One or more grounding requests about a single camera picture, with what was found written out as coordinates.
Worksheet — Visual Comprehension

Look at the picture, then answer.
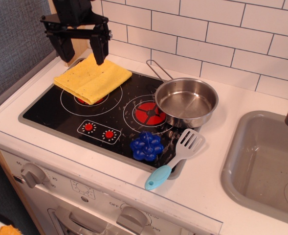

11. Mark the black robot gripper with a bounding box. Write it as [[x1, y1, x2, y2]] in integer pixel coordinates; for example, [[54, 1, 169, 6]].
[[41, 0, 111, 65]]

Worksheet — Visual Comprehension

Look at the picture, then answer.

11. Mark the yellow towel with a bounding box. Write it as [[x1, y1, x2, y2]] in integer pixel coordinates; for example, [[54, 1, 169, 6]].
[[54, 54, 132, 105]]

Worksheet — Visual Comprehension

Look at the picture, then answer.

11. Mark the black toy stovetop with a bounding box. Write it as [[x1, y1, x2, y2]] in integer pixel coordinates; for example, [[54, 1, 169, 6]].
[[18, 58, 203, 181]]

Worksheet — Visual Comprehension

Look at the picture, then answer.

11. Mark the stainless steel pot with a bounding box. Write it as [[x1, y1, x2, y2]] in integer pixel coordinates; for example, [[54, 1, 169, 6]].
[[146, 59, 219, 129]]

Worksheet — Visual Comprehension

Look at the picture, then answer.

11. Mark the blue toy grape bunch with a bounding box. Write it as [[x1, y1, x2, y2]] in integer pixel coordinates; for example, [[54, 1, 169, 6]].
[[130, 132, 164, 162]]

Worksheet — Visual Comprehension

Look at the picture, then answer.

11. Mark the grey timer knob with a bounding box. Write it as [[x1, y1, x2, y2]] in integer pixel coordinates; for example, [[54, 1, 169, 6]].
[[21, 163, 46, 188]]

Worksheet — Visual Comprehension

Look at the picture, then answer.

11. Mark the grey oven knob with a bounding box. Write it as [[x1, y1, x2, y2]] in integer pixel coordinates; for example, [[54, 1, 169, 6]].
[[116, 207, 148, 235]]

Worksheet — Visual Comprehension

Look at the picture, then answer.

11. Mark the yellow cloth on floor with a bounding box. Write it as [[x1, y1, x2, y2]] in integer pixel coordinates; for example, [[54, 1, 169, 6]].
[[0, 225, 22, 235]]

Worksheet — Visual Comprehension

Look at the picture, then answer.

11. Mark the grey toy sink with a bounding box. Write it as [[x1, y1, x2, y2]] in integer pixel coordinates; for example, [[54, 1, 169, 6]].
[[221, 111, 288, 223]]

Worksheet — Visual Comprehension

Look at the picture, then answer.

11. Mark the grey spatula with teal handle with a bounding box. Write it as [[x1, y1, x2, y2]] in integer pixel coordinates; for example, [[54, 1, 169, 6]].
[[144, 128, 205, 190]]

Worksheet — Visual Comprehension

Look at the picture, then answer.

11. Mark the grey oven door handle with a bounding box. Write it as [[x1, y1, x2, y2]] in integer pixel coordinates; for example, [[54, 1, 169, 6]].
[[55, 207, 115, 235]]

